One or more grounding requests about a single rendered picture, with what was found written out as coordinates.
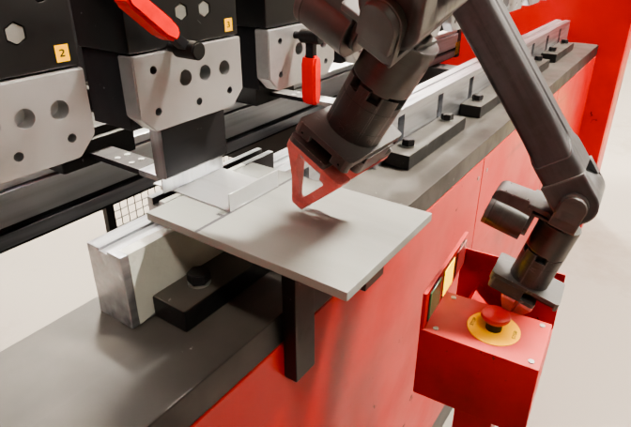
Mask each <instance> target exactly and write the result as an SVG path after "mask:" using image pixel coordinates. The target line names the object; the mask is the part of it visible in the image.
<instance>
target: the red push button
mask: <svg viewBox="0 0 631 427"><path fill-rule="evenodd" d="M481 316H482V318H483V320H484V321H485V322H486V325H485V328H486V329H487V330H488V331H490V332H492V333H500V332H501V330H502V327H504V326H506V325H508V324H509V323H510V322H511V315H510V313H509V312H508V311H507V310H505V309H504V308H502V307H500V306H495V305H489V306H486V307H484V308H483V309H482V311H481Z"/></svg>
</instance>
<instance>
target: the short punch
mask: <svg viewBox="0 0 631 427"><path fill-rule="evenodd" d="M149 134H150V141H151V147H152V154H153V160H154V167H155V174H156V176H157V177H159V178H160V179H161V180H162V193H163V194H165V193H167V192H168V191H172V190H174V189H176V188H178V187H181V186H183V185H185V184H187V183H189V182H192V181H194V180H195V179H197V178H199V177H202V176H204V175H207V174H209V173H212V172H214V171H216V170H218V169H220V168H223V155H225V154H226V153H227V150H226V138H225V125H224V113H223V110H220V111H218V112H215V113H212V114H207V115H204V116H201V117H198V118H195V119H193V120H190V121H187V122H184V123H181V124H178V125H175V126H173V127H171V128H168V129H165V130H160V131H154V130H149Z"/></svg>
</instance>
